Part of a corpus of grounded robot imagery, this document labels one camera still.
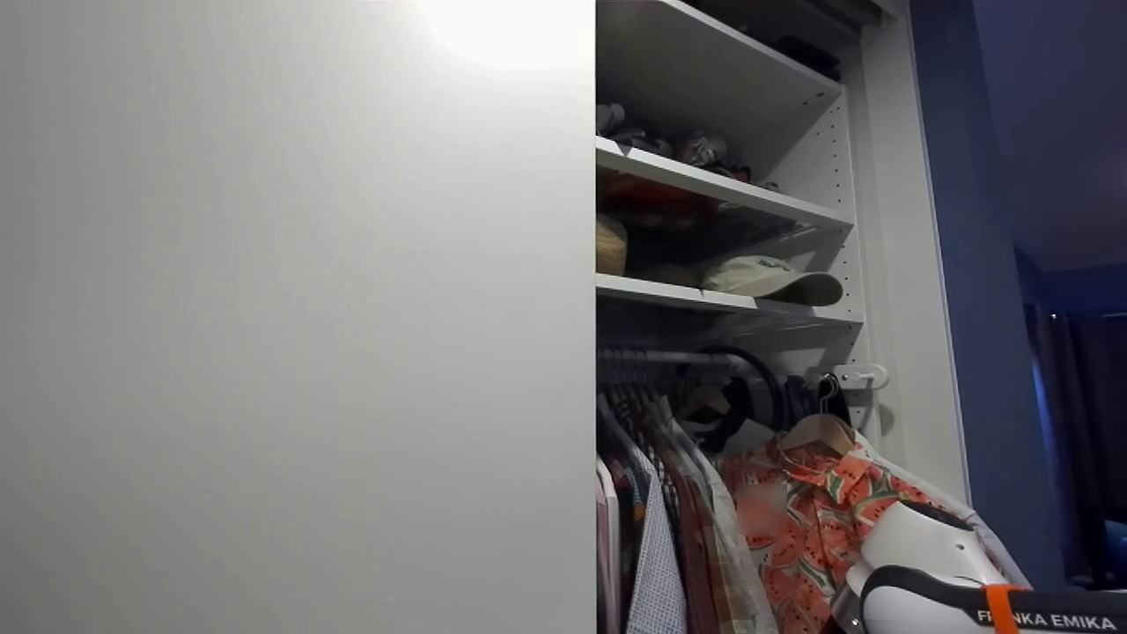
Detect beige folded item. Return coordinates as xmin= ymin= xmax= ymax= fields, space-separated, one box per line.
xmin=597 ymin=211 xmax=631 ymax=276

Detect white sliding closet door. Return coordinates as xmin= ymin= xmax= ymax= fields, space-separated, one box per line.
xmin=0 ymin=0 xmax=598 ymax=634

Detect black hanging strap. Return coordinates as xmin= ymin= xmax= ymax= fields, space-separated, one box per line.
xmin=700 ymin=347 xmax=793 ymax=433

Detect hanging clothes on rail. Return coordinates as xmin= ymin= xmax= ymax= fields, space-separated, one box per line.
xmin=654 ymin=398 xmax=778 ymax=634

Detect watermelon print shirt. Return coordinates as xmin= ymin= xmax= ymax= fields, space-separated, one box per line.
xmin=714 ymin=435 xmax=943 ymax=634

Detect white closet shelving unit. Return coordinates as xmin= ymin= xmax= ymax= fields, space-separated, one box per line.
xmin=593 ymin=0 xmax=980 ymax=508

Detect white hanging shirt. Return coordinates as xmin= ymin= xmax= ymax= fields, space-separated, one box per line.
xmin=597 ymin=400 xmax=691 ymax=634

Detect wooden clothes hanger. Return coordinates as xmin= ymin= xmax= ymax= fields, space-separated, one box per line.
xmin=778 ymin=408 xmax=867 ymax=459

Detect grey crumpled item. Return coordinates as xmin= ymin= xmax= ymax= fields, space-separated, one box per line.
xmin=673 ymin=127 xmax=735 ymax=171

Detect dark red folded item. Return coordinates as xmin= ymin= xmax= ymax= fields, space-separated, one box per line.
xmin=601 ymin=171 xmax=719 ymax=231

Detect metal clothes rail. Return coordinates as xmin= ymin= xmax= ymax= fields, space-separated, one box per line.
xmin=597 ymin=346 xmax=754 ymax=380

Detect dark blue curtain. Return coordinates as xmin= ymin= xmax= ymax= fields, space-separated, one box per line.
xmin=1019 ymin=250 xmax=1127 ymax=584

